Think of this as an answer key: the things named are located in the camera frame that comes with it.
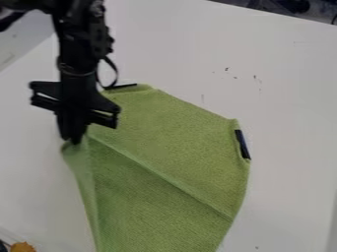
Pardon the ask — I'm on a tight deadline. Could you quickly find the green cloth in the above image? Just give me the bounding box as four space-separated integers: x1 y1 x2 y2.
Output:
59 83 253 252

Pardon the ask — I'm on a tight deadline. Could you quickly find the orange toy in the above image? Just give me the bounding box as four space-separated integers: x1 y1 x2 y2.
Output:
9 241 38 252

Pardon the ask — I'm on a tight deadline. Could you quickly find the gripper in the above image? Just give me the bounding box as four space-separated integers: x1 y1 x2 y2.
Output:
28 70 123 146

